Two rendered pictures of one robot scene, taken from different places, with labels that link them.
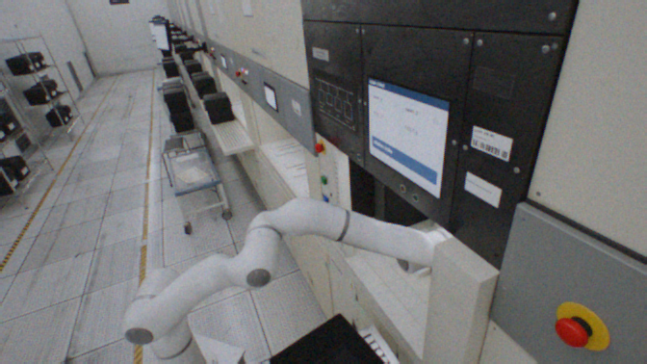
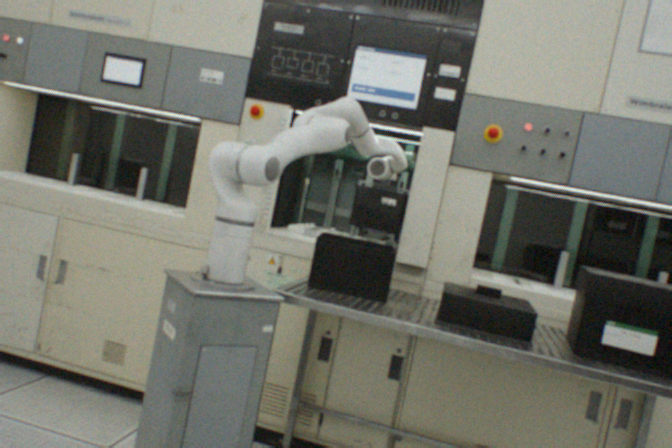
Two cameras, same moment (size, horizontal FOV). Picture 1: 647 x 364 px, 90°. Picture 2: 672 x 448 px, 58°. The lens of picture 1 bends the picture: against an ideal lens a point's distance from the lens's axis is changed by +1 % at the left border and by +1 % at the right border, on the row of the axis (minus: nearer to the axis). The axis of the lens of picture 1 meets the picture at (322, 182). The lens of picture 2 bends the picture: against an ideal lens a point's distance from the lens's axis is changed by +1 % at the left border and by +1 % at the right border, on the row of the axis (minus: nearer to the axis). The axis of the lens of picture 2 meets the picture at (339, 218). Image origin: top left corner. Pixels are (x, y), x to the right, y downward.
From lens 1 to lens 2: 2.10 m
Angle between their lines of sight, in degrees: 60
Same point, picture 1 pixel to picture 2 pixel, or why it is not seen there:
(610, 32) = (489, 31)
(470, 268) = (445, 131)
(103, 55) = not seen: outside the picture
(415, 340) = not seen: hidden behind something
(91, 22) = not seen: outside the picture
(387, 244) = (382, 144)
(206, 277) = (304, 136)
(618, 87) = (493, 47)
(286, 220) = (349, 105)
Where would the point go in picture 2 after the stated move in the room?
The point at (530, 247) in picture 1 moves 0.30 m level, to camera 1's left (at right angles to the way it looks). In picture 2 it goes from (470, 111) to (439, 92)
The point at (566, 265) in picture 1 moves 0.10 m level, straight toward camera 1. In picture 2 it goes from (485, 111) to (497, 108)
